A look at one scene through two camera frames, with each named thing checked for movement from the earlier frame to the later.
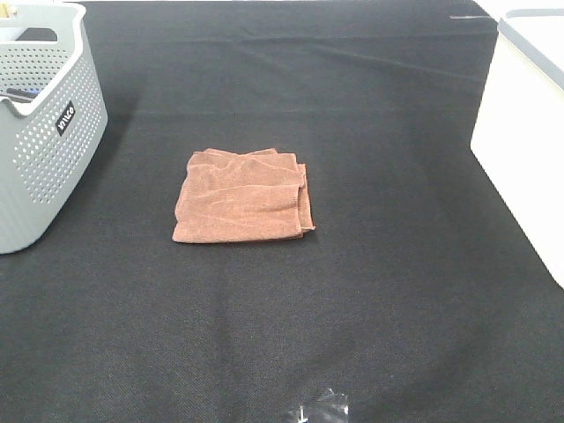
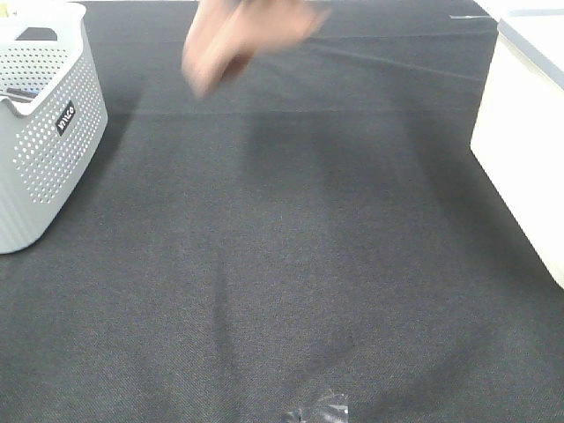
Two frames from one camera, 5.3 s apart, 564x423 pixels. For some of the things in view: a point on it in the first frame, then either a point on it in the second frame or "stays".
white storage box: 518,134 stays
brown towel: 227,196 → 225,34
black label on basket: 66,115 stays
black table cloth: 419,297 stays
